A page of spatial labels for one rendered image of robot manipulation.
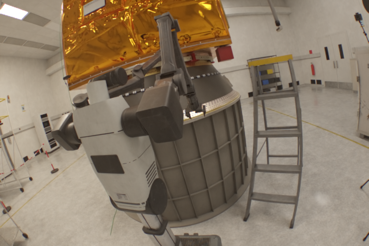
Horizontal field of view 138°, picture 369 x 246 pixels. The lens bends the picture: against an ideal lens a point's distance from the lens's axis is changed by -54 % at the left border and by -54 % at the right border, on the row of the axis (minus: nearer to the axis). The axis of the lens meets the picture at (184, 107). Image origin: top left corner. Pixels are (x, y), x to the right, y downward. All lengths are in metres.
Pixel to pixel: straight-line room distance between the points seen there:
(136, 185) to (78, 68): 1.59
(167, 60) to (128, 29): 1.13
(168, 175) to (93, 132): 1.04
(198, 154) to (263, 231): 1.04
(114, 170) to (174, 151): 0.87
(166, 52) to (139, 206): 0.59
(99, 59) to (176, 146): 1.18
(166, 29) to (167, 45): 0.09
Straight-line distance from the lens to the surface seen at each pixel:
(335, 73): 8.19
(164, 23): 0.72
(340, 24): 7.86
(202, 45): 1.54
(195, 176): 1.50
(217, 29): 1.57
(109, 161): 0.52
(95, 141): 0.52
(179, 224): 1.86
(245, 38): 7.91
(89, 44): 1.85
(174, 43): 0.82
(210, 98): 1.46
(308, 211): 1.90
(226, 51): 1.61
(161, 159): 1.37
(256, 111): 1.34
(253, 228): 1.73
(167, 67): 0.58
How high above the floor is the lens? 1.46
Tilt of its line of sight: 9 degrees down
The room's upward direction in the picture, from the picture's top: 14 degrees counter-clockwise
